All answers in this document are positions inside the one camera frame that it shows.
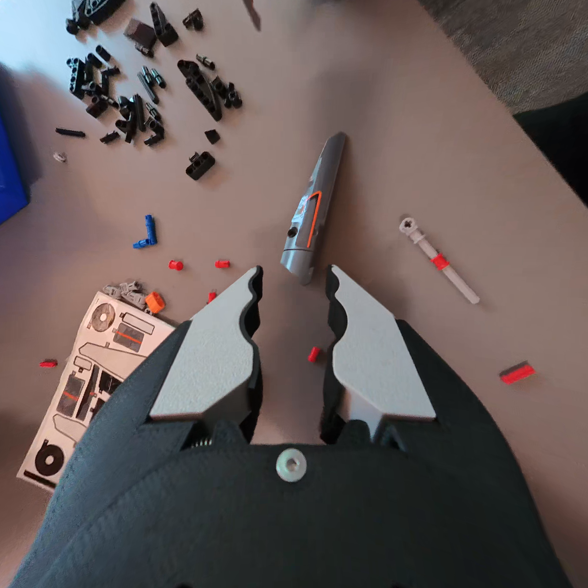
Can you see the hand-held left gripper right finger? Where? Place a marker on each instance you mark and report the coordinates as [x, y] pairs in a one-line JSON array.
[[381, 363]]

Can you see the person's lap in dark trousers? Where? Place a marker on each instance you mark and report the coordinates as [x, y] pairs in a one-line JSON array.
[[560, 138]]

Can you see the blue plastic bin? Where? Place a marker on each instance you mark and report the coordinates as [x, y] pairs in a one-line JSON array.
[[9, 183]]

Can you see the dark grey panel orange stripe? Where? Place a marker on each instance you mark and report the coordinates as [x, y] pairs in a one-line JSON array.
[[321, 183]]

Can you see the red plastic bush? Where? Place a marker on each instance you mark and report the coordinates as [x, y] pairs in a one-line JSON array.
[[176, 265]]

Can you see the grey axle with red bush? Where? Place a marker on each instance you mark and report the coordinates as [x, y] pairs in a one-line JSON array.
[[438, 262]]

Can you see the orange short toy beam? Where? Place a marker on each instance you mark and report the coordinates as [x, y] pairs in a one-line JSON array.
[[155, 303]]

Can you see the light grey toy connector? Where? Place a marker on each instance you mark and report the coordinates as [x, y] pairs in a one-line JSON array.
[[124, 291]]

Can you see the printed sticker sheet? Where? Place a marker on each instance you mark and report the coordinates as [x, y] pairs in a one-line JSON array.
[[92, 367]]

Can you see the blue angled toy connector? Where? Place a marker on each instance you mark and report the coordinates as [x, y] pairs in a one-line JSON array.
[[149, 232]]

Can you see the dark blue small pin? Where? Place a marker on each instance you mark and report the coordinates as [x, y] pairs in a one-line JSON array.
[[69, 133]]

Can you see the light grey small bush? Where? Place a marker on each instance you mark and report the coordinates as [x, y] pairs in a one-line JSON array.
[[59, 157]]

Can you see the pile of black toy pieces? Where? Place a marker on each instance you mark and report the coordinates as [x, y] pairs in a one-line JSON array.
[[202, 87]]

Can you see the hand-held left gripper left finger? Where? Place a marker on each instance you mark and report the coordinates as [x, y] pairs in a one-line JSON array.
[[206, 363]]

